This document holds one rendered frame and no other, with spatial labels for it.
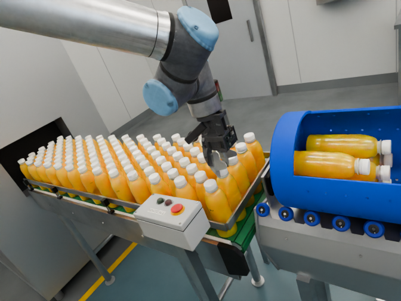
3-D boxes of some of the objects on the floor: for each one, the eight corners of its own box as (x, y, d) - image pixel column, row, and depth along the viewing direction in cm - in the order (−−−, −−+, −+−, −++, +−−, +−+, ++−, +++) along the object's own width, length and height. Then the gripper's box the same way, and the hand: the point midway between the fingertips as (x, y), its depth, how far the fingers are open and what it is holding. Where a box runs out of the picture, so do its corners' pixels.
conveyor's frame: (289, 389, 123) (237, 254, 83) (91, 276, 224) (25, 191, 184) (316, 294, 154) (288, 163, 115) (132, 233, 255) (83, 151, 216)
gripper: (210, 121, 72) (232, 185, 81) (231, 101, 79) (249, 162, 89) (185, 122, 77) (209, 182, 86) (207, 104, 85) (227, 160, 94)
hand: (221, 168), depth 89 cm, fingers open, 5 cm apart
